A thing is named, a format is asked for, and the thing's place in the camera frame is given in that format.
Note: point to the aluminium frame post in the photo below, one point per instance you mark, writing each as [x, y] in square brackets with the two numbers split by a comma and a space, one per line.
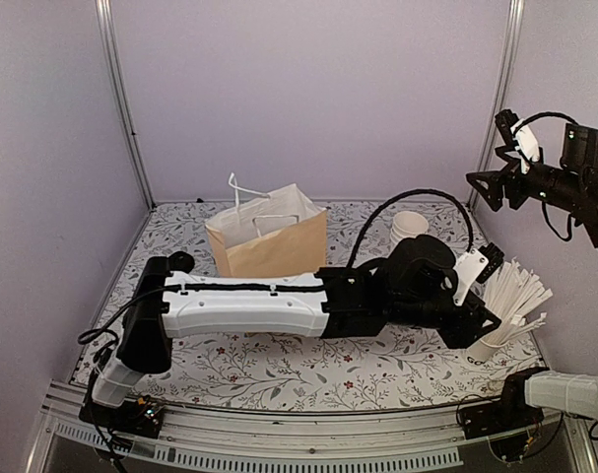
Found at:
[507, 60]
[113, 65]

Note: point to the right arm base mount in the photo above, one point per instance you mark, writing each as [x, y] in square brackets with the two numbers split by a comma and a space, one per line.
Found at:
[508, 413]

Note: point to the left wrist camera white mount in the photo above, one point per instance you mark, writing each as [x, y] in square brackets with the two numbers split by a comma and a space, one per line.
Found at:
[476, 266]

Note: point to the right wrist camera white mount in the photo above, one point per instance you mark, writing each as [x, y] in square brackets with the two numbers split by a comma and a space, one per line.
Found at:
[517, 135]

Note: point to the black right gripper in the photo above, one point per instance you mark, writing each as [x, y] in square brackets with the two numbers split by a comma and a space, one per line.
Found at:
[512, 177]

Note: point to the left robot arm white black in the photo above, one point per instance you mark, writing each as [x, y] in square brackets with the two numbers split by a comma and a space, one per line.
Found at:
[421, 283]

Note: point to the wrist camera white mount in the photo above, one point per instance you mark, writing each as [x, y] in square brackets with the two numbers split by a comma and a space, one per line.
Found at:
[517, 135]
[476, 266]

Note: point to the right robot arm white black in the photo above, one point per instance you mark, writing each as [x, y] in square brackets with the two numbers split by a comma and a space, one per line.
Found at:
[571, 187]

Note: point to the brown paper bag white handles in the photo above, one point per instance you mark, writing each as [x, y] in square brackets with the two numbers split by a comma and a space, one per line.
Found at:
[269, 234]

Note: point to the white cup holding straws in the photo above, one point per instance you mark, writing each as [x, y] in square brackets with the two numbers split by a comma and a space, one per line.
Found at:
[481, 351]

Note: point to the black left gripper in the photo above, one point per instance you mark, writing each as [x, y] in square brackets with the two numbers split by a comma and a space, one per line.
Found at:
[469, 331]

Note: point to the right aluminium frame post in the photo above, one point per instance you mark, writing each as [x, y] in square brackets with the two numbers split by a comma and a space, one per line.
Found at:
[507, 60]

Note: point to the single black lid on mat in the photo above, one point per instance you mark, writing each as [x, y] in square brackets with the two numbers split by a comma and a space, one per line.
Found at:
[181, 261]

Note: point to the floral patterned table mat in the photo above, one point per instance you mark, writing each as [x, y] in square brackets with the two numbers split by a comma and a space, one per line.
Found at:
[401, 368]

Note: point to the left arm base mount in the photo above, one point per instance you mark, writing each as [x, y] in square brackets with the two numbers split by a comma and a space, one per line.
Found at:
[142, 417]

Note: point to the bundle of white paper straws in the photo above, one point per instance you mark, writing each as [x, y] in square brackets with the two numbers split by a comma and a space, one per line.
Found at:
[511, 294]

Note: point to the left aluminium frame post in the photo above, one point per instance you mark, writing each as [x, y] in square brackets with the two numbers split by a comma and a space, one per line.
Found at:
[113, 65]

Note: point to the stack of white paper cups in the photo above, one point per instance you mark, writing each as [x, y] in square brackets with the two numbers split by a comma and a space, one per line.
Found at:
[407, 224]

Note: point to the aluminium front rail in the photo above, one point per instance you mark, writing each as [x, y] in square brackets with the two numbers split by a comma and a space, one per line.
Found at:
[200, 438]

